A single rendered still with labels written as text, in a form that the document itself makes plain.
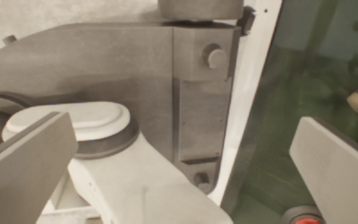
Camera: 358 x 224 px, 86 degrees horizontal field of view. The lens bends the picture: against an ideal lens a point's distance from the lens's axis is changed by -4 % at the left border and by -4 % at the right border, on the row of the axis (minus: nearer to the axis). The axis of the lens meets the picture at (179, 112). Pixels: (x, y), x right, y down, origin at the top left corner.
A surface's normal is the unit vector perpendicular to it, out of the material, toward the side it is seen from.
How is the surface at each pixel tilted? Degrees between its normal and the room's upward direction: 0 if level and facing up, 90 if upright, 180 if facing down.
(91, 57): 0
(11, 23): 0
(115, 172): 90
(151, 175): 90
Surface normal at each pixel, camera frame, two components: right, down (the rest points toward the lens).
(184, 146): 0.18, 0.48
